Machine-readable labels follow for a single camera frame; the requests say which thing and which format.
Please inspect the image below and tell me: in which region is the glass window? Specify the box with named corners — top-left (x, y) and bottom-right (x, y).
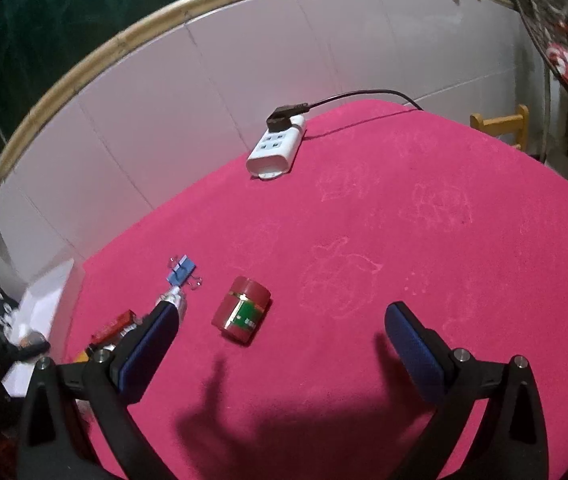
top-left (0, 0), bottom-right (515, 201)

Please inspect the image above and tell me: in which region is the bamboo window ledge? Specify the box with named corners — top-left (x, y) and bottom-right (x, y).
top-left (0, 0), bottom-right (515, 261)

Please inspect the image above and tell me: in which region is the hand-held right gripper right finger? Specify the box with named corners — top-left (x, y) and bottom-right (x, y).
top-left (384, 301), bottom-right (550, 480)

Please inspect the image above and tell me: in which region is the red and green tin can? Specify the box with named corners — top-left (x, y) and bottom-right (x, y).
top-left (211, 275), bottom-right (272, 347)

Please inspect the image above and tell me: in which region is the black cat sticker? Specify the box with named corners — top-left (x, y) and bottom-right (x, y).
top-left (0, 285), bottom-right (19, 331)

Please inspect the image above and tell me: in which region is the black power cable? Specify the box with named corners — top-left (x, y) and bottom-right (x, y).
top-left (306, 90), bottom-right (425, 111)

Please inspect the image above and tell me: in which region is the white power strip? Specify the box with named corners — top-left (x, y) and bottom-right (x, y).
top-left (246, 115), bottom-right (309, 181)

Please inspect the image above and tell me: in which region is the black plug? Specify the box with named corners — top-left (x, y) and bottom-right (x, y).
top-left (265, 103), bottom-right (311, 133)

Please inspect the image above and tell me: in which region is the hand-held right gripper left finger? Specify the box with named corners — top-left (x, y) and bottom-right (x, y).
top-left (16, 301), bottom-right (179, 480)

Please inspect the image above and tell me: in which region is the white cardboard box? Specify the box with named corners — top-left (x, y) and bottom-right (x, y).
top-left (1, 257), bottom-right (77, 398)

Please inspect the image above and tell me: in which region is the small red box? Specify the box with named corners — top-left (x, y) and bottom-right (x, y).
top-left (90, 310), bottom-right (137, 345)

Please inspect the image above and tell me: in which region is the pink table cloth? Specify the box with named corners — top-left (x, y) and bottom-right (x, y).
top-left (48, 100), bottom-right (568, 480)

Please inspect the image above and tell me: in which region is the wooden chair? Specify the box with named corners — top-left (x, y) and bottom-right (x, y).
top-left (470, 104), bottom-right (531, 151)

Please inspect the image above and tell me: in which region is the blue binder clip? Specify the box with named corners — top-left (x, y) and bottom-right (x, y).
top-left (165, 255), bottom-right (203, 291)

